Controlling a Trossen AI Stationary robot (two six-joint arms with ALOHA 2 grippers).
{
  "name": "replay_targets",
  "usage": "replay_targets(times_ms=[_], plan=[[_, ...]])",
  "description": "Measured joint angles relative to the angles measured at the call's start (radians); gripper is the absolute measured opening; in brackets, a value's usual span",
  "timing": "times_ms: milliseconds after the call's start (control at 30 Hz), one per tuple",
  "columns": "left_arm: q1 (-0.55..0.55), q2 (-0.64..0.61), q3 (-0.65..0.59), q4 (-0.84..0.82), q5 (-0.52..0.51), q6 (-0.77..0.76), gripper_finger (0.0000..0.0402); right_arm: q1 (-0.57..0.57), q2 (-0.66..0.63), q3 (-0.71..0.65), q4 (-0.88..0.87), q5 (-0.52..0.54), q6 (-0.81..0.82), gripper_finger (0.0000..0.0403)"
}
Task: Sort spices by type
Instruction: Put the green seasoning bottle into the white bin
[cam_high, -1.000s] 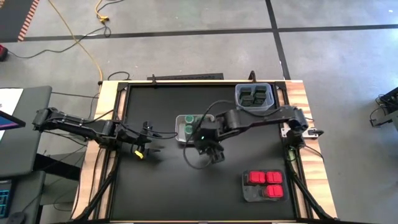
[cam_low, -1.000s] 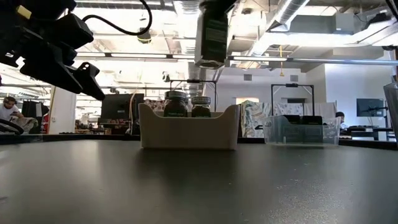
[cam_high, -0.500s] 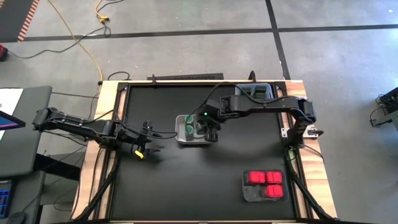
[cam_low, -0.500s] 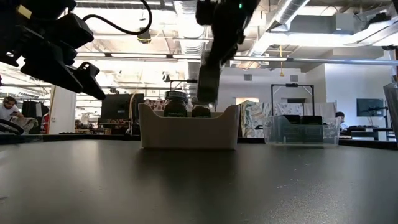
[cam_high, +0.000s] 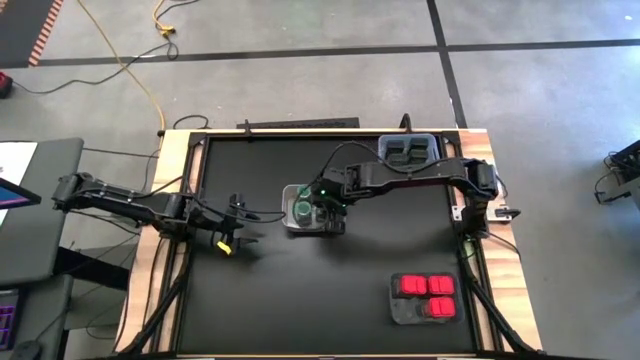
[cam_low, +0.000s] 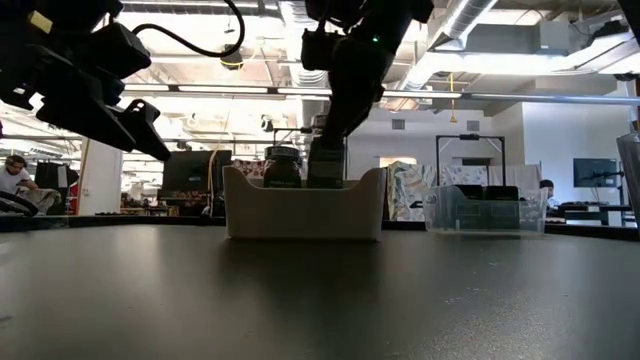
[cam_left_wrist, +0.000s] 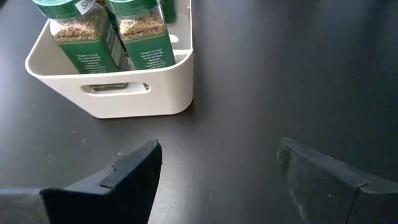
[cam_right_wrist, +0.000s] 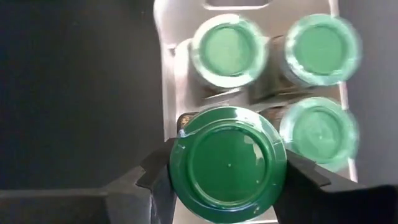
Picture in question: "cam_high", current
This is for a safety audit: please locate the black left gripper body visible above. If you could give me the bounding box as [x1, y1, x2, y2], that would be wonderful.
[212, 207, 247, 244]

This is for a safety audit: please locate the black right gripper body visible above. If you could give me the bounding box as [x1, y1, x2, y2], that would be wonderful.
[310, 167, 357, 214]

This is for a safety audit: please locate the red-lidded smoked paprika tin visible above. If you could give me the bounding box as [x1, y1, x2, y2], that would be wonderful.
[427, 296, 458, 320]
[398, 273, 429, 297]
[427, 273, 456, 297]

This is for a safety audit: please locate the white plastic bin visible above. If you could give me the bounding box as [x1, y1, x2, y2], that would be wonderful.
[280, 182, 348, 235]

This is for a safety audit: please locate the clear plastic bin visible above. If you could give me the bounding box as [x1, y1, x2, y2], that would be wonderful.
[377, 132, 442, 169]

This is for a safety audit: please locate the dark grey plastic bin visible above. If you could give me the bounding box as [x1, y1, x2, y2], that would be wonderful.
[388, 271, 467, 326]

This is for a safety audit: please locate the grey side desk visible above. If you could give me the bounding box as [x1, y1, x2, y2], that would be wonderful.
[0, 138, 85, 289]

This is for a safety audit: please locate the tablet with lit screen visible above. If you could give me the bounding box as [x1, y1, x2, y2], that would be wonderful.
[0, 177, 43, 211]

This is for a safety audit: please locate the white paper sheet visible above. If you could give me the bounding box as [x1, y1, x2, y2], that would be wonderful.
[0, 141, 39, 226]

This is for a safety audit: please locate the backlit keyboard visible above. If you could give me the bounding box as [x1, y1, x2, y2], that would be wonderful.
[0, 287, 21, 351]

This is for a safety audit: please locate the black mat orange-striped edge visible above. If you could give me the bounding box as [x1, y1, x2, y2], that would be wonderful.
[0, 0, 65, 69]

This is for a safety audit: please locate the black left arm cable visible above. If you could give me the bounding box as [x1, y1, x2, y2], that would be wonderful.
[187, 197, 288, 225]

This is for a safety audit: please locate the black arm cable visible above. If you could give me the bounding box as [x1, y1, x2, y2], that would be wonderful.
[187, 197, 288, 225]
[304, 140, 401, 194]

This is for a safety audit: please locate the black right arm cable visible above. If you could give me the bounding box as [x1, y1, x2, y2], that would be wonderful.
[304, 140, 401, 194]

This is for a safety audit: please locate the black looped floor cable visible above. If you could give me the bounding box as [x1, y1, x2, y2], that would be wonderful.
[172, 114, 211, 131]

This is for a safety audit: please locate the black frame strut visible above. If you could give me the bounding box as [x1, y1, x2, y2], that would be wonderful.
[119, 239, 194, 357]
[464, 239, 540, 357]

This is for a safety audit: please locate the silver mounting bracket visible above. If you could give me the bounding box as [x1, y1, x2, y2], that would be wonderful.
[451, 204, 521, 222]

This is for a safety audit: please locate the wooden table frame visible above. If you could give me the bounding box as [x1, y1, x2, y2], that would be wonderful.
[113, 127, 545, 359]

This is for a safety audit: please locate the yellow cable with plug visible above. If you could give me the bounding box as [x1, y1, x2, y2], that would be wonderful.
[152, 0, 201, 37]

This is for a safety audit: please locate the long yellow floor cable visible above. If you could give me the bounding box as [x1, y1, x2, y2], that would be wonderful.
[74, 0, 167, 132]

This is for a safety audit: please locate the black equipment with cables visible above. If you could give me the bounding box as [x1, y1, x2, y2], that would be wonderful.
[594, 139, 640, 206]

